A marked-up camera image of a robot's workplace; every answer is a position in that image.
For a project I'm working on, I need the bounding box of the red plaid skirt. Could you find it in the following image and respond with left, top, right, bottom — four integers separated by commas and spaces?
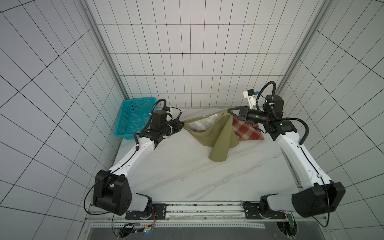
233, 118, 265, 141

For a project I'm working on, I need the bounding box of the olive green skirt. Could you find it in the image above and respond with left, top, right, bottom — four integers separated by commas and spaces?
184, 109, 240, 162

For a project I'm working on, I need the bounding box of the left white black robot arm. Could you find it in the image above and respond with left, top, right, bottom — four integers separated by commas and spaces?
90, 99, 184, 219

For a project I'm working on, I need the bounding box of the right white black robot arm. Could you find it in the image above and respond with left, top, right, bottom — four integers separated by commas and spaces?
228, 81, 346, 236

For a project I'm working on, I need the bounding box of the teal plastic basket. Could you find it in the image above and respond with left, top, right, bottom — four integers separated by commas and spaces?
115, 97, 156, 140

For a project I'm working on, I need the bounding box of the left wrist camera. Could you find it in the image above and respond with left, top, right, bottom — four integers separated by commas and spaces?
162, 106, 178, 117

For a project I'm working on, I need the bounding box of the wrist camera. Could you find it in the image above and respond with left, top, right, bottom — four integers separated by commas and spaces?
162, 106, 178, 117
243, 89, 260, 110

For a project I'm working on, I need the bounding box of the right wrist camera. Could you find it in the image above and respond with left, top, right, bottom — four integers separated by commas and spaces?
243, 89, 260, 110

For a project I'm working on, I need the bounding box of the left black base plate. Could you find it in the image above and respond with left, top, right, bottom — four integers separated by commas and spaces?
125, 203, 167, 221

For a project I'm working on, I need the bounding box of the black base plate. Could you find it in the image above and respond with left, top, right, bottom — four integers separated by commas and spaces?
125, 203, 167, 221
243, 202, 286, 220

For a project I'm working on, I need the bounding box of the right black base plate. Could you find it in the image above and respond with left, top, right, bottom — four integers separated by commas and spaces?
243, 202, 286, 220

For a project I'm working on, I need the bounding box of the aluminium mounting rail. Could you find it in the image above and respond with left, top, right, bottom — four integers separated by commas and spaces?
125, 167, 326, 224

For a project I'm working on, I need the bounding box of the right control board with wires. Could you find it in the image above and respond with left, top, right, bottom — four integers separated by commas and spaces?
277, 211, 298, 240

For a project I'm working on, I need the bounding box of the control board with wires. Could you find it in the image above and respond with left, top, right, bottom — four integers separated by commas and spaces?
277, 211, 298, 240
112, 211, 157, 240

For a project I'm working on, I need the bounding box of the left control board with wires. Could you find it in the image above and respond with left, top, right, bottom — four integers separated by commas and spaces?
112, 211, 157, 240

